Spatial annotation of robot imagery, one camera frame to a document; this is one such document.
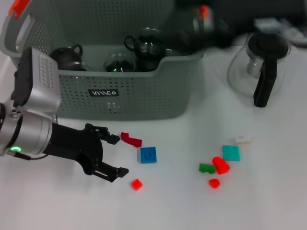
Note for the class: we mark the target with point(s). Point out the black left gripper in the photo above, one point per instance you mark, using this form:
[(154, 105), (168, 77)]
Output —
[(72, 143)]

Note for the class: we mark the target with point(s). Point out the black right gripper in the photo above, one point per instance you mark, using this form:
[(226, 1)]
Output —
[(199, 39)]

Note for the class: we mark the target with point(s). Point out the glass teacup with black holder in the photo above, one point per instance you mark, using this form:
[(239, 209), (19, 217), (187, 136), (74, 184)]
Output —
[(148, 45), (80, 67), (146, 65), (120, 63)]

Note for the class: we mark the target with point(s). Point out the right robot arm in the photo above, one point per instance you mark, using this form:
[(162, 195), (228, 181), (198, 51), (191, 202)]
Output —
[(263, 7)]

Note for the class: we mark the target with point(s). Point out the grey perforated plastic storage bin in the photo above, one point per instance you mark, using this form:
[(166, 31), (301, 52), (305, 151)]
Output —
[(148, 100)]

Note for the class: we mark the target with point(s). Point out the dark red angled brick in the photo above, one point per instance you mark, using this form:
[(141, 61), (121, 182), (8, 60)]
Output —
[(133, 141)]

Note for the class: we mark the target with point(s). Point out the blue square brick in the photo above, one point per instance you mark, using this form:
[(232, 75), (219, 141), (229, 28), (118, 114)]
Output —
[(148, 155)]

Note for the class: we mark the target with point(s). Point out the small red square brick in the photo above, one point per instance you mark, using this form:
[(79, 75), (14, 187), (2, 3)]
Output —
[(136, 184)]

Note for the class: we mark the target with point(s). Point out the glass teapot with black lid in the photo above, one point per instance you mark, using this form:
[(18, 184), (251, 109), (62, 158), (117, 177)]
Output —
[(267, 48)]

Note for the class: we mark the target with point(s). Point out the green car-shaped brick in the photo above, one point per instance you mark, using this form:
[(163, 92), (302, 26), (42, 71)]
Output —
[(206, 169)]

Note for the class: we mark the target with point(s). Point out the black clay teapot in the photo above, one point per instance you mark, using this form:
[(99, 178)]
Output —
[(66, 58)]

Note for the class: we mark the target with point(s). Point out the small red sloped brick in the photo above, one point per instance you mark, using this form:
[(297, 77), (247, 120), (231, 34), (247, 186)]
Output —
[(214, 183)]

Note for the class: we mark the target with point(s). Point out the large red brick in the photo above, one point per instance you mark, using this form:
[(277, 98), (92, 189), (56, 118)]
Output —
[(221, 166)]

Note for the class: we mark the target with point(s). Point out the teal square brick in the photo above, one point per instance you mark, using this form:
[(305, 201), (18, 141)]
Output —
[(230, 152)]

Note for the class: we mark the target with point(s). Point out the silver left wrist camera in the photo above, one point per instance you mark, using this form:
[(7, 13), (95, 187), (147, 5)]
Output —
[(38, 81)]

